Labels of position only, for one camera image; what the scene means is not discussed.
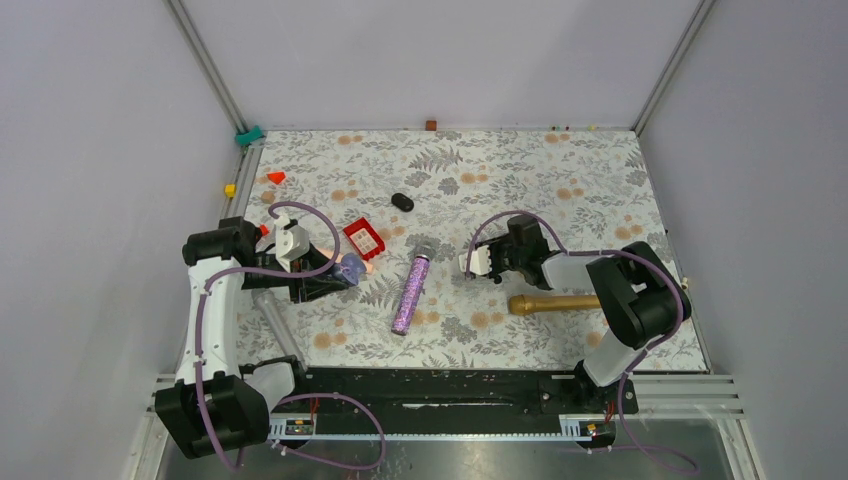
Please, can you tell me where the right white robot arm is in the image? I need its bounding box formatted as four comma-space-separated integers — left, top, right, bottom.
460, 211, 692, 412

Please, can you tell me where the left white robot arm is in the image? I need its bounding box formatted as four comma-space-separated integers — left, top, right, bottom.
154, 217, 366, 459

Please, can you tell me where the teal clamp block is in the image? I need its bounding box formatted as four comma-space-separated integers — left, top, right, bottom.
235, 125, 265, 147

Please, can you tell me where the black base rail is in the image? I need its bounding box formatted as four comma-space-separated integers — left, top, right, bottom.
268, 368, 639, 445

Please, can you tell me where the floral table mat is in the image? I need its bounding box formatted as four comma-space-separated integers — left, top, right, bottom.
245, 130, 674, 370

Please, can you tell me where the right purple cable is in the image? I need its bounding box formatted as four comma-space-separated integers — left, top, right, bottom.
464, 210, 704, 477

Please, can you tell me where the purple glitter microphone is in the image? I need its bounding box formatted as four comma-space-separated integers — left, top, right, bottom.
391, 242, 434, 336

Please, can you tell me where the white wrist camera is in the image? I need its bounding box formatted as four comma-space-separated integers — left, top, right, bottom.
274, 213, 310, 272
457, 245, 492, 278

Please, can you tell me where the lavender earbud charging case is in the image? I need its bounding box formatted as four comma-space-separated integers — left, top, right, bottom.
331, 253, 368, 286

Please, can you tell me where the purple cable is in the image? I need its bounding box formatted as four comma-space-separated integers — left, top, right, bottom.
193, 201, 389, 475
464, 210, 704, 477

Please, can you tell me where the red triangular block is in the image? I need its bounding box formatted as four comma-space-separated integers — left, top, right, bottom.
266, 171, 286, 185

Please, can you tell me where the gold microphone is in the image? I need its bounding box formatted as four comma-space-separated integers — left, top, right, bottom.
507, 295, 601, 316

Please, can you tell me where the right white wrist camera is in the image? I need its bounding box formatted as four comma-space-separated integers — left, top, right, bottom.
457, 245, 492, 278

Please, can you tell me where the black oval earbud case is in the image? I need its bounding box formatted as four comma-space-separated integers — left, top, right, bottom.
390, 193, 415, 213

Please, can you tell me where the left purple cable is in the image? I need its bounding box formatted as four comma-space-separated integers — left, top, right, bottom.
193, 201, 389, 475

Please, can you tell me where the red toy block tray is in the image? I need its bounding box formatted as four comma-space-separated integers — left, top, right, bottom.
343, 217, 386, 261

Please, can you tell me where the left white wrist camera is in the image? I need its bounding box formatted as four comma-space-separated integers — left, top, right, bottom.
274, 213, 310, 272

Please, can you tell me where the peach pink microphone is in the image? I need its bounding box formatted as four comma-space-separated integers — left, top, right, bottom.
316, 247, 375, 274

